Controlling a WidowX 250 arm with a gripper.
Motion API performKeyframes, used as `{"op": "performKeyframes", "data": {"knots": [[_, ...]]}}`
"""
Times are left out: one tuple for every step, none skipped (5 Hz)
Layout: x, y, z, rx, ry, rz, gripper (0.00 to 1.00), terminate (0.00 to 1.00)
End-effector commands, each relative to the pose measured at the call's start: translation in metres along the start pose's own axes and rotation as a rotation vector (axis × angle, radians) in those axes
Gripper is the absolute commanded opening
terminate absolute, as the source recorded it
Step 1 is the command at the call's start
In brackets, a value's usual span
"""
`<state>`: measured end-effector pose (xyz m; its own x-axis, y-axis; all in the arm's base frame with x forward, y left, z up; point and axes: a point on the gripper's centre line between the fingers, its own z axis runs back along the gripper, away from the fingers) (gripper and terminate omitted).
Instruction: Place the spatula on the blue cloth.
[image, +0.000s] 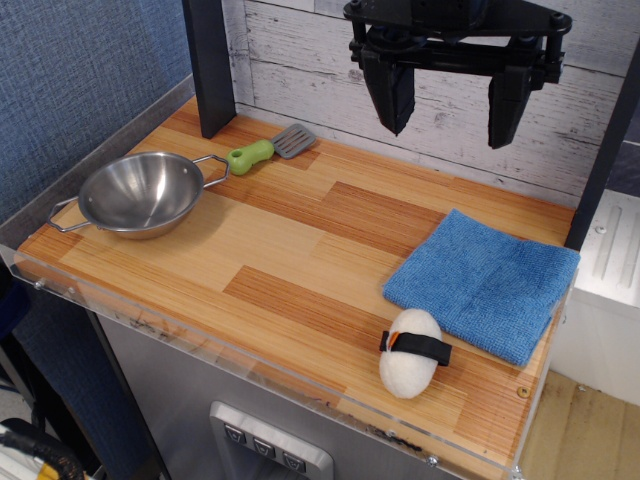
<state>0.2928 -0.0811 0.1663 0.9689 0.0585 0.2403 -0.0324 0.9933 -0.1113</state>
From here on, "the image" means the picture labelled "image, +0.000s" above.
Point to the yellow black object bottom-left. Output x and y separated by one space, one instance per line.
25 457

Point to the dark right vertical post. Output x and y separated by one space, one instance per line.
616 167

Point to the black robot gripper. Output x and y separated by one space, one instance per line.
508 40

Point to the blue folded cloth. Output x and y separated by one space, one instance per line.
485 287

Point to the stainless steel cabinet front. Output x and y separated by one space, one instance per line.
174 383

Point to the steel two-handled bowl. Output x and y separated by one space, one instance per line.
145 195

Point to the white plush sushi toy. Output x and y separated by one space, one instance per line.
411 351

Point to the white ribbed appliance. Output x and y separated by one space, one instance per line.
597 342

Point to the clear acrylic edge guard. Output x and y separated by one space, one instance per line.
297 367

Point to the green handled grey spatula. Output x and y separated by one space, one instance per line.
289 143

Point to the silver button control panel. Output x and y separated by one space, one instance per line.
253 449

